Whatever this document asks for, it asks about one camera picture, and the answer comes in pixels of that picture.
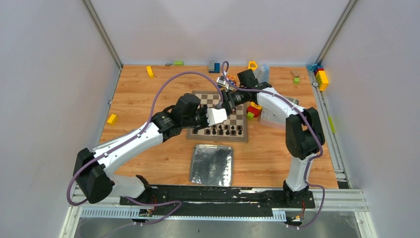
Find red yellow blue block toy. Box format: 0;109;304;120
247;102;263;119

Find wooden chessboard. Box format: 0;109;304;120
186;91;248;142

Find translucent blue plastic container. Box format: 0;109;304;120
254;63;270;83

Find silver tray white pieces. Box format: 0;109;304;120
257;93;304;130

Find silver tray black pieces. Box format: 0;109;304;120
189;144;234;187

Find colourful toy car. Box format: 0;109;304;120
226;74;236;91

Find grey cylinder tube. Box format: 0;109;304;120
92;136;123;151

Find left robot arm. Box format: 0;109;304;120
73;94;212;205

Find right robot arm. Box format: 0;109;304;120
221;69;325;207

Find blue grey block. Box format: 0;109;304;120
208;60;220;73

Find wooden brown block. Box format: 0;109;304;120
290;70;300;78

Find yellow block far left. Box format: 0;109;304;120
146;65;155;78

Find yellow red blue brick stack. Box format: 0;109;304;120
306;64;329;91

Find yellow block left edge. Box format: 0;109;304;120
106;114;118;125

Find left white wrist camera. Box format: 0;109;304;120
207;108;227;126

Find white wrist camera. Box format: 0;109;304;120
216;76;230;89
207;108;227;126

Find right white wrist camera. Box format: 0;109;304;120
216;76;230;89

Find yellow triangular frame toy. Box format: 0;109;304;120
248;61;258;71

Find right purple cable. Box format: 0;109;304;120
221;61;326;230

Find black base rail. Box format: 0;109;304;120
86;182;351;220

